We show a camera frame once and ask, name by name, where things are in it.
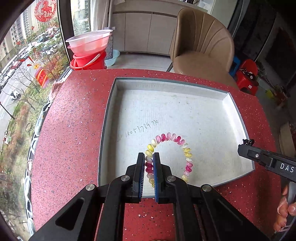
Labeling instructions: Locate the pink yellow beaded bracelet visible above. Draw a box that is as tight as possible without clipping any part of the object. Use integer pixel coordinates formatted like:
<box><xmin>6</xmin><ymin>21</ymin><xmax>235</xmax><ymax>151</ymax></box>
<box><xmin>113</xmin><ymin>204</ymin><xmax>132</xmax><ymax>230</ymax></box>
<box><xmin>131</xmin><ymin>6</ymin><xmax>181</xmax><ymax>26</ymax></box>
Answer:
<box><xmin>144</xmin><ymin>132</ymin><xmax>194</xmax><ymax>188</ymax></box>

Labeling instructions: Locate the black claw hair clip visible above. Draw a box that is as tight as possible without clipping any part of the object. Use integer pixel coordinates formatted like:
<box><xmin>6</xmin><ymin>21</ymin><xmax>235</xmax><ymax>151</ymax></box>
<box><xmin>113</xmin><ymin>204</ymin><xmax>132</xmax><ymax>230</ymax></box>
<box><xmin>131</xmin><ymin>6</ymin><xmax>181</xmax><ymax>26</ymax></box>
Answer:
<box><xmin>243</xmin><ymin>139</ymin><xmax>255</xmax><ymax>146</ymax></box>

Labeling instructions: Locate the grey jewelry tray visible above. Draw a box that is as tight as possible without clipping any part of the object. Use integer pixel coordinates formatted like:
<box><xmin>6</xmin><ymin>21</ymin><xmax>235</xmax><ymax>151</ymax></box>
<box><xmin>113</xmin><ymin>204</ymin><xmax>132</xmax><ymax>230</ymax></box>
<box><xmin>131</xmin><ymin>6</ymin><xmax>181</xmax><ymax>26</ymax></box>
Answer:
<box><xmin>98</xmin><ymin>77</ymin><xmax>255</xmax><ymax>186</ymax></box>

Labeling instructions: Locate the person's right hand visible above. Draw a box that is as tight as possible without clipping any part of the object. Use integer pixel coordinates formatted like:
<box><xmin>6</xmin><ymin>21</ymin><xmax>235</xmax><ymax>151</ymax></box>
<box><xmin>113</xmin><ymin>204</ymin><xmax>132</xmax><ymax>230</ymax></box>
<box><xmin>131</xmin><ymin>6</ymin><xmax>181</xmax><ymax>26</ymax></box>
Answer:
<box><xmin>273</xmin><ymin>186</ymin><xmax>295</xmax><ymax>232</ymax></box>

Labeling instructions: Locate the red toy car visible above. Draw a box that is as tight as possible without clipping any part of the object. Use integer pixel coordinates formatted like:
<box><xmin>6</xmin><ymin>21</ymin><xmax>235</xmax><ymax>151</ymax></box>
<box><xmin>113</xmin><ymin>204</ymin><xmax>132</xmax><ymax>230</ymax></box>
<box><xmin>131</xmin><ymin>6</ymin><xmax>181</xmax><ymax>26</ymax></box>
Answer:
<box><xmin>236</xmin><ymin>59</ymin><xmax>259</xmax><ymax>96</ymax></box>

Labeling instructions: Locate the blue plastic stool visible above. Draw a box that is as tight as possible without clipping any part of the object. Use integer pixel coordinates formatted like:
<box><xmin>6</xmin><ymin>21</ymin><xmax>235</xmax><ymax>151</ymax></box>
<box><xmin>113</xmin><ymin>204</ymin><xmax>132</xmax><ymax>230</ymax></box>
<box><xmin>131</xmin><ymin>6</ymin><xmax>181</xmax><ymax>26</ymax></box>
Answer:
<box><xmin>229</xmin><ymin>56</ymin><xmax>241</xmax><ymax>77</ymax></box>

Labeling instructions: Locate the tan upholstered chair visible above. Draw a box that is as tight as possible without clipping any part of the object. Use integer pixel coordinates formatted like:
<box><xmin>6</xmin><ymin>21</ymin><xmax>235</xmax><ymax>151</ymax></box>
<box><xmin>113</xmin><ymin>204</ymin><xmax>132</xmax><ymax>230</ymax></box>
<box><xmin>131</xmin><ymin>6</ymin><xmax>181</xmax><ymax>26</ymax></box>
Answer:
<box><xmin>170</xmin><ymin>8</ymin><xmax>238</xmax><ymax>89</ymax></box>

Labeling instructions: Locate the red plastic bucket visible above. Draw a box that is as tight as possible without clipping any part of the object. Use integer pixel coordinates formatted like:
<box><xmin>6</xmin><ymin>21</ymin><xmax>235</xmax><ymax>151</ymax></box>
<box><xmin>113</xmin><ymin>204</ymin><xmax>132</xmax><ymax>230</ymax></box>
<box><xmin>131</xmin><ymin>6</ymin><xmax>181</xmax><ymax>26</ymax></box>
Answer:
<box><xmin>70</xmin><ymin>50</ymin><xmax>106</xmax><ymax>71</ymax></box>

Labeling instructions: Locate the light blue basin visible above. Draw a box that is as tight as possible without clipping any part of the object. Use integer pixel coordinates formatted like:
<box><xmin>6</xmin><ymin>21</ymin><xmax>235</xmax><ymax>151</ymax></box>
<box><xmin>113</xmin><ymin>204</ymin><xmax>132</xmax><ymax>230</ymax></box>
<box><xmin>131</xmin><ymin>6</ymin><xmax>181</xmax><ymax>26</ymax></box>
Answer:
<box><xmin>104</xmin><ymin>49</ymin><xmax>120</xmax><ymax>67</ymax></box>

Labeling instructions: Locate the white cabinet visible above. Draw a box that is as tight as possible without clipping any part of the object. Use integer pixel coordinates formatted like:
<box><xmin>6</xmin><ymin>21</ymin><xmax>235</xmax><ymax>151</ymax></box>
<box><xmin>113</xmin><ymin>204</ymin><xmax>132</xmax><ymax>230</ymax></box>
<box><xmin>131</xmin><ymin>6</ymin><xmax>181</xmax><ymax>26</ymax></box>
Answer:
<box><xmin>111</xmin><ymin>1</ymin><xmax>185</xmax><ymax>56</ymax></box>

